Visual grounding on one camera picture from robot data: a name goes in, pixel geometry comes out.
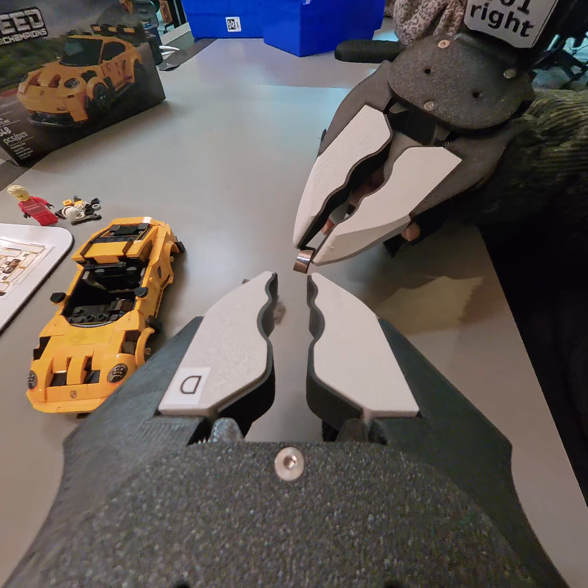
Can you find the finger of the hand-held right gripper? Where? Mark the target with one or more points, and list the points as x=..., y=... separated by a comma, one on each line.
x=340, y=151
x=404, y=188

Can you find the person's right forearm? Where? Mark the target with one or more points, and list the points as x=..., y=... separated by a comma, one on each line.
x=542, y=160

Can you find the person's right hand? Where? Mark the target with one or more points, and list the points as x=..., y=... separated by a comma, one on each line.
x=363, y=186

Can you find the lego set box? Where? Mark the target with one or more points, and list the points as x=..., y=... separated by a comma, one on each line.
x=78, y=82

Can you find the small dark grey lego piece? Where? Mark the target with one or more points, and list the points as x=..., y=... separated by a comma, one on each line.
x=304, y=262
x=280, y=308

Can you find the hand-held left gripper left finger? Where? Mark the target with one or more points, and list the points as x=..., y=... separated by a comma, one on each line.
x=225, y=349

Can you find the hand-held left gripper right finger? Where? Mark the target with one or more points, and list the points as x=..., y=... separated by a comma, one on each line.
x=358, y=358

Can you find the labelled blue storage bin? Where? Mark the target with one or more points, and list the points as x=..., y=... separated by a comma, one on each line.
x=206, y=18

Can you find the yellow lego car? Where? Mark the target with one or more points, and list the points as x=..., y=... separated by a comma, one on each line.
x=115, y=294

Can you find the red lego minifigure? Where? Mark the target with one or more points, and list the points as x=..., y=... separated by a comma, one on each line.
x=39, y=211

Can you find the white stand base board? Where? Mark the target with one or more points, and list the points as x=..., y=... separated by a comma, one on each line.
x=50, y=239

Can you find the lego sticker sheet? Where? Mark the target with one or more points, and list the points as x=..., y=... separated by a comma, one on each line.
x=18, y=266

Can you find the black armrest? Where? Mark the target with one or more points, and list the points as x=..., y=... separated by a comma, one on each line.
x=367, y=50

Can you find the speckled grey cloth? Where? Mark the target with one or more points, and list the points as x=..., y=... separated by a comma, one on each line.
x=427, y=20

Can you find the person's dark clothed torso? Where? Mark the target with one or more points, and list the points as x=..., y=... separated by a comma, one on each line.
x=551, y=367

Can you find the pile of small lego pieces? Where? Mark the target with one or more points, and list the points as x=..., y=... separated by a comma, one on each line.
x=78, y=209

